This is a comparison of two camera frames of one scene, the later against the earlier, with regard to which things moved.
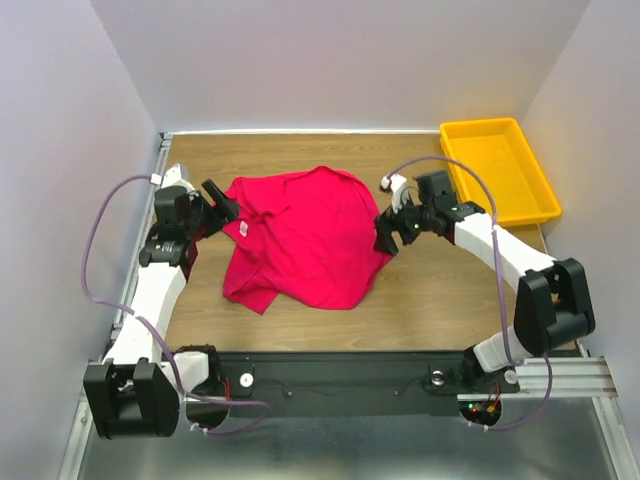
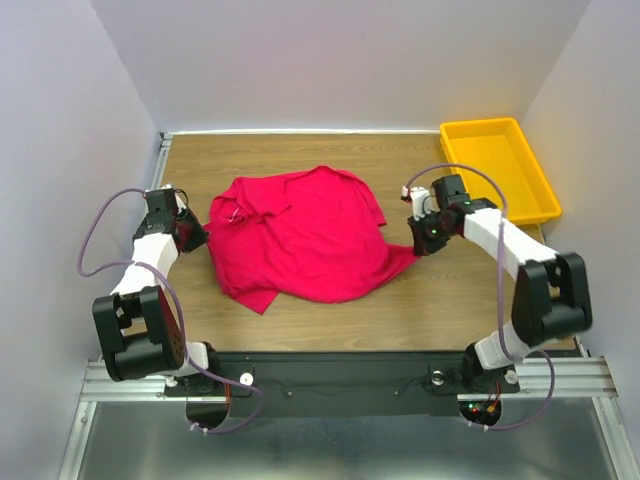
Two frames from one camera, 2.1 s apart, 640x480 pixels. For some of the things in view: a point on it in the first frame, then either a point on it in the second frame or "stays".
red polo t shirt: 308,237 stays
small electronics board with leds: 483,412 stays
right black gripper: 395,228 → 420,240
